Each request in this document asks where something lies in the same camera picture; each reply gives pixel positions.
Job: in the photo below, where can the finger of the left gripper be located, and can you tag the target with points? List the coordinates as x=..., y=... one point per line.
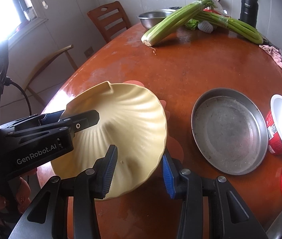
x=32, y=121
x=77, y=122

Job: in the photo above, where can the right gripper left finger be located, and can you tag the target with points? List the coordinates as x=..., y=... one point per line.
x=46, y=216

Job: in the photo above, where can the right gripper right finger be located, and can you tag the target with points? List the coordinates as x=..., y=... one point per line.
x=229, y=215

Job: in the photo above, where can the yellow shell-shaped plate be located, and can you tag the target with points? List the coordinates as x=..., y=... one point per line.
x=133, y=119

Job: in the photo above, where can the steel round pan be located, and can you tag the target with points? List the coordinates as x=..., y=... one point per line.
x=229, y=130

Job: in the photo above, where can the curved wooden armchair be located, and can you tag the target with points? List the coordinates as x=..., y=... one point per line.
x=53, y=69

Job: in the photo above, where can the brown wooden chair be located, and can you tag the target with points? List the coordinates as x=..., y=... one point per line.
x=109, y=19

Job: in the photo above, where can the steel mixing bowl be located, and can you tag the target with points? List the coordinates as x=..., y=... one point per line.
x=152, y=18

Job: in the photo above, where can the celery bunch left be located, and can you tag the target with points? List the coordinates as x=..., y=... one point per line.
x=177, y=19

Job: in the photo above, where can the celery bunch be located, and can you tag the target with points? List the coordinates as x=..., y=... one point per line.
x=232, y=24
x=177, y=19

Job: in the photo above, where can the green leafy vegetable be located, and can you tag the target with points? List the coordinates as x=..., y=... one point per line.
x=191, y=24

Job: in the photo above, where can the pink cloth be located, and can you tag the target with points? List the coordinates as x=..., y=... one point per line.
x=274, y=53

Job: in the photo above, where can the celery bunch right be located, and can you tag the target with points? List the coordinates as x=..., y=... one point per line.
x=232, y=24

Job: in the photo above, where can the black thermos bottle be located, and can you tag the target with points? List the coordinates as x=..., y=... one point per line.
x=249, y=12

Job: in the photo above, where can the wall power socket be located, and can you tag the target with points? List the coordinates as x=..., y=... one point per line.
x=89, y=52

